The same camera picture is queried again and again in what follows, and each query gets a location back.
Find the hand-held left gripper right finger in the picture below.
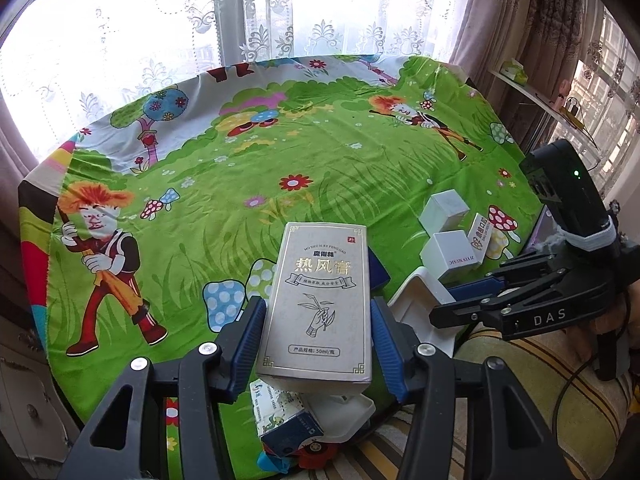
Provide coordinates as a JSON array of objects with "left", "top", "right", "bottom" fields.
[{"left": 370, "top": 297, "right": 566, "bottom": 480}]

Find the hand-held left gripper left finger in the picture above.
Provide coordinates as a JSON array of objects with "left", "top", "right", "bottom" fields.
[{"left": 60, "top": 296, "right": 268, "bottom": 480}]

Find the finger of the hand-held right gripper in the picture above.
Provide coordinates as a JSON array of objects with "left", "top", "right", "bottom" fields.
[
  {"left": 446, "top": 252, "right": 568, "bottom": 305},
  {"left": 428, "top": 271, "right": 571, "bottom": 328}
]

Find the white carton grey logo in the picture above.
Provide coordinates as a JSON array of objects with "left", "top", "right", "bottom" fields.
[{"left": 419, "top": 229, "right": 485, "bottom": 285}]

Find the white carton orange print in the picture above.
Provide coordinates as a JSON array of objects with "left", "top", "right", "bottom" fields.
[{"left": 466, "top": 211, "right": 497, "bottom": 265}]

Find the large grey carton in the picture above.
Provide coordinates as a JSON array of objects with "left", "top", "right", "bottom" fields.
[{"left": 256, "top": 221, "right": 373, "bottom": 401}]

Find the purple cardboard box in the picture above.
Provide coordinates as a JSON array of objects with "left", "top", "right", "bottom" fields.
[{"left": 520, "top": 204, "right": 553, "bottom": 258}]

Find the small white carton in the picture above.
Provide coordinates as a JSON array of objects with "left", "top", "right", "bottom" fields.
[{"left": 418, "top": 188, "right": 472, "bottom": 236}]

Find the blue white carton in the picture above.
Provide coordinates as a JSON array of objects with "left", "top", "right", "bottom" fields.
[{"left": 259, "top": 406, "right": 327, "bottom": 461}]

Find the red blue toy car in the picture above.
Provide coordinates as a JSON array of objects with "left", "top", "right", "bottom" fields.
[{"left": 256, "top": 437, "right": 335, "bottom": 476}]

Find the white elastic band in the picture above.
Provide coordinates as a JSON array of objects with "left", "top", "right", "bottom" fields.
[{"left": 554, "top": 220, "right": 618, "bottom": 252}]

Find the navy blue box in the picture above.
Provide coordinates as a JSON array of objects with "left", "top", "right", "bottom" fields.
[{"left": 366, "top": 246, "right": 392, "bottom": 292}]

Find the striped plush cushion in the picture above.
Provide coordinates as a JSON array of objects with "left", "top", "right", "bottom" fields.
[{"left": 320, "top": 330, "right": 640, "bottom": 480}]

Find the cartoon printed bedsheet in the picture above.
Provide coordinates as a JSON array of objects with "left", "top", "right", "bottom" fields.
[{"left": 17, "top": 55, "right": 546, "bottom": 480}]

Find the white shelf table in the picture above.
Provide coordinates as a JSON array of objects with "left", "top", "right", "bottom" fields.
[{"left": 487, "top": 67, "right": 601, "bottom": 161}]

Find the green tissue pack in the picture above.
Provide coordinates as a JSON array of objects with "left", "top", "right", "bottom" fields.
[{"left": 500, "top": 60, "right": 530, "bottom": 85}]

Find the cream carved dresser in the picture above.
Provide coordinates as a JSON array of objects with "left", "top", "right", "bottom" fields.
[{"left": 0, "top": 332, "right": 81, "bottom": 480}]

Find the floral lace window curtain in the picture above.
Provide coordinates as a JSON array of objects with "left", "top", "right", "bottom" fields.
[{"left": 575, "top": 7, "right": 640, "bottom": 201}]

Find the brown curtain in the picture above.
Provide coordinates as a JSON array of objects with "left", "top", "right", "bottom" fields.
[
  {"left": 445, "top": 0, "right": 601, "bottom": 151},
  {"left": 0, "top": 85, "right": 51, "bottom": 191}
]

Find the white lace curtain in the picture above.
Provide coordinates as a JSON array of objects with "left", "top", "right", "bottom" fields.
[{"left": 0, "top": 0, "right": 481, "bottom": 171}]

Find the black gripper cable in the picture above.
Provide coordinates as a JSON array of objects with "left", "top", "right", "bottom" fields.
[{"left": 550, "top": 295, "right": 632, "bottom": 411}]

